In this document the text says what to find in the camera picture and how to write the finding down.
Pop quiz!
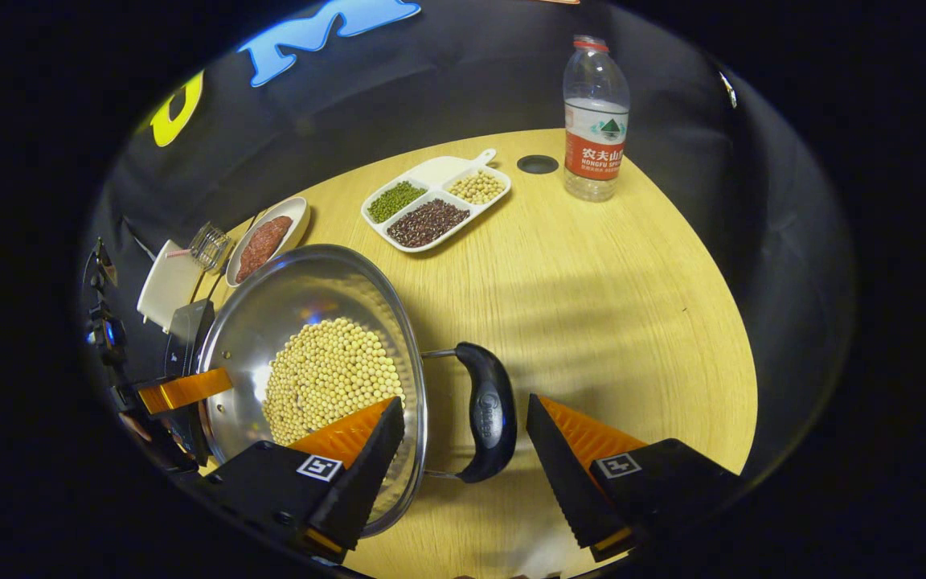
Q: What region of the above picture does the clear plastic water bottle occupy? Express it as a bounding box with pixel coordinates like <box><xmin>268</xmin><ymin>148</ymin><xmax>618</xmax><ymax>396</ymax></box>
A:
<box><xmin>563</xmin><ymin>35</ymin><xmax>631</xmax><ymax>202</ymax></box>

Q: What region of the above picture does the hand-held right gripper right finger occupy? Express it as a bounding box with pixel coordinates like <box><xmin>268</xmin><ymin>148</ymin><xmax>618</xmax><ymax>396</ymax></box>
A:
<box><xmin>526</xmin><ymin>393</ymin><xmax>741</xmax><ymax>562</ymax></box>

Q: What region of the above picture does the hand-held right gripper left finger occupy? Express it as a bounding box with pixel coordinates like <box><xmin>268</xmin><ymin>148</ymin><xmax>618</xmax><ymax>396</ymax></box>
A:
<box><xmin>198</xmin><ymin>396</ymin><xmax>406</xmax><ymax>564</ymax></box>

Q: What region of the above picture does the wire mesh basket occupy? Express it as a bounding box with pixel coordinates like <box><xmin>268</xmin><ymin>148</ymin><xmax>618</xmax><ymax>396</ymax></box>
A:
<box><xmin>188</xmin><ymin>222</ymin><xmax>232</xmax><ymax>273</ymax></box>

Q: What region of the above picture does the white divided bean dish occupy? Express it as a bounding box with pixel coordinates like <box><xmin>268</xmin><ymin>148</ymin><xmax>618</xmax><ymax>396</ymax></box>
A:
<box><xmin>361</xmin><ymin>149</ymin><xmax>512</xmax><ymax>253</ymax></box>

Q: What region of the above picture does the steel pot with black handle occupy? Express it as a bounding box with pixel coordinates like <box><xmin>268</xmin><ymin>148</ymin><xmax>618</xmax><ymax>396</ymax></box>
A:
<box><xmin>196</xmin><ymin>244</ymin><xmax>518</xmax><ymax>538</ymax></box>

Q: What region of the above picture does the black induction cooktop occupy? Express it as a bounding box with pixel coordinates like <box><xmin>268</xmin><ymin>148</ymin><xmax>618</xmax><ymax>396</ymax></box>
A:
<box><xmin>164</xmin><ymin>299</ymin><xmax>216</xmax><ymax>379</ymax></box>

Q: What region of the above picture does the pile of soybeans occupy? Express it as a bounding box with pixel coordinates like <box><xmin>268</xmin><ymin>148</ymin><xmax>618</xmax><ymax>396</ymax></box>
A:
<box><xmin>262</xmin><ymin>318</ymin><xmax>406</xmax><ymax>447</ymax></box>

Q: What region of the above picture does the white toaster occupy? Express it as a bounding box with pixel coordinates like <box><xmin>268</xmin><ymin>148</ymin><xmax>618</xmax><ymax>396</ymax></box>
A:
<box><xmin>137</xmin><ymin>240</ymin><xmax>203</xmax><ymax>332</ymax></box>

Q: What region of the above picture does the white round plate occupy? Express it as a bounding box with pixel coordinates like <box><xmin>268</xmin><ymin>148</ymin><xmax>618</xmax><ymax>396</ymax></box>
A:
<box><xmin>224</xmin><ymin>195</ymin><xmax>311</xmax><ymax>288</ymax></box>

